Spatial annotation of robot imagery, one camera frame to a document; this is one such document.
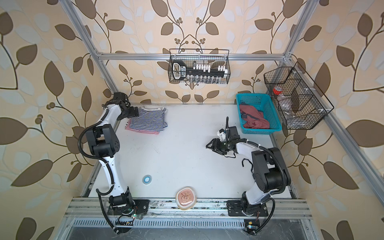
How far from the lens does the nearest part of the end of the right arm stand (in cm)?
72

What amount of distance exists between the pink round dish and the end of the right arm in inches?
10.1

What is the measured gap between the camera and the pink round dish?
0.75 m
